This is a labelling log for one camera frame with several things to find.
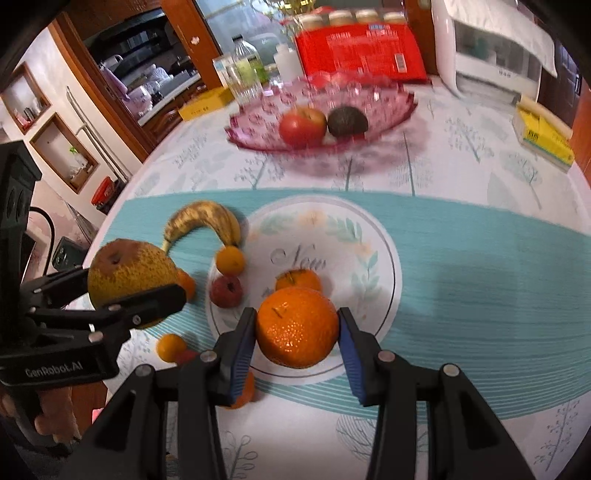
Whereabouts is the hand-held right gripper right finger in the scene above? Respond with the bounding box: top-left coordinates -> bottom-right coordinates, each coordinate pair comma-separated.
337,307 -> 536,480

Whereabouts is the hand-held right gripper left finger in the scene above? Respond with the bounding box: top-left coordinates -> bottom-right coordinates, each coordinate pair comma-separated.
60,307 -> 258,480

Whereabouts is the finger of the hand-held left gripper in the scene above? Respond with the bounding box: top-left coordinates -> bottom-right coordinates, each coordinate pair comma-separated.
22,266 -> 92,311
28,283 -> 188,345

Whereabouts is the yellow-brown pear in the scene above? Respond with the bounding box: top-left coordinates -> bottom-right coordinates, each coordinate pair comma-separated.
88,239 -> 185,329

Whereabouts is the large orange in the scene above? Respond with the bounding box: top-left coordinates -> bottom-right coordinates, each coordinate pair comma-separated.
256,287 -> 340,368

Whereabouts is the red lychee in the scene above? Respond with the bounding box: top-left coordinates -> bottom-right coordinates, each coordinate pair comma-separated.
210,275 -> 243,308

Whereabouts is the dark avocado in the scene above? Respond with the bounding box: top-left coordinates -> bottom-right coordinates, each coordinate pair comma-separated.
327,106 -> 369,138

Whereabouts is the pink glass fruit bowl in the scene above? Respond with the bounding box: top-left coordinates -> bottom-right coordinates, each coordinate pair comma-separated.
225,73 -> 419,154

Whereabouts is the person's left hand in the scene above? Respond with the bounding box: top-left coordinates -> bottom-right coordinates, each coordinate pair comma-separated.
37,385 -> 82,442

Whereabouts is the medium orange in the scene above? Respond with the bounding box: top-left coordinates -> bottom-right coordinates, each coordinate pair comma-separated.
276,269 -> 322,294
222,369 -> 256,411

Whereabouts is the black electric device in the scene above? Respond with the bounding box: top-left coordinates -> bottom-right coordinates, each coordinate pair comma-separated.
52,236 -> 88,271

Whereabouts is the small orange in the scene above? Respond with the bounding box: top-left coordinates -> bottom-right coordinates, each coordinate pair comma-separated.
216,246 -> 246,277
156,333 -> 188,363
178,270 -> 197,303

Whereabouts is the spotted yellow banana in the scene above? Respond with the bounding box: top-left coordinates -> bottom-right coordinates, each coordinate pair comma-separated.
161,200 -> 243,253

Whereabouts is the red jar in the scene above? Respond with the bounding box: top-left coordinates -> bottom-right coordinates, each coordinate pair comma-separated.
91,178 -> 116,206

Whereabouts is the yellow cardboard box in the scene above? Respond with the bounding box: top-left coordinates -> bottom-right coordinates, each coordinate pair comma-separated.
178,87 -> 235,121

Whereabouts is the red apple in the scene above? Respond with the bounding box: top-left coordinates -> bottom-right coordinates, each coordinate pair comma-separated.
278,106 -> 328,148

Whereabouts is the white carton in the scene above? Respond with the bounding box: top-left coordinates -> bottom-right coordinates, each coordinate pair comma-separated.
212,54 -> 241,88

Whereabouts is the clear plastic bottle green label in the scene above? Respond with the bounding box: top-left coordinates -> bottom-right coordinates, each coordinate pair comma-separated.
229,36 -> 266,104

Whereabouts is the white plastic bottle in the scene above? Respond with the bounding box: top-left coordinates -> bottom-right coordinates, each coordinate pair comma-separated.
273,44 -> 304,84

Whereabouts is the yellow book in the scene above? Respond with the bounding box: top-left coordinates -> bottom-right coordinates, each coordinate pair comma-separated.
512,95 -> 575,174

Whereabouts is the red pack of paper cups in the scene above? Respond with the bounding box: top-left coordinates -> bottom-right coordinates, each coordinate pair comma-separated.
294,9 -> 430,84

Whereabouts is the white countertop appliance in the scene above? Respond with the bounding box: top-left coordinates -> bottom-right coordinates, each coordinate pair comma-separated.
429,0 -> 559,100

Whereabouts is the white towel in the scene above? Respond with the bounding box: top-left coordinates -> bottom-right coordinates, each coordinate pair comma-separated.
443,0 -> 559,77

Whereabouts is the black cable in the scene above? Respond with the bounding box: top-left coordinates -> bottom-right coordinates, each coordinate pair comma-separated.
28,208 -> 57,273

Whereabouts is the wooden wall niche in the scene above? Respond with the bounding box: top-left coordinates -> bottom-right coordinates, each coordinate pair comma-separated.
1,62 -> 51,136
30,112 -> 100,193

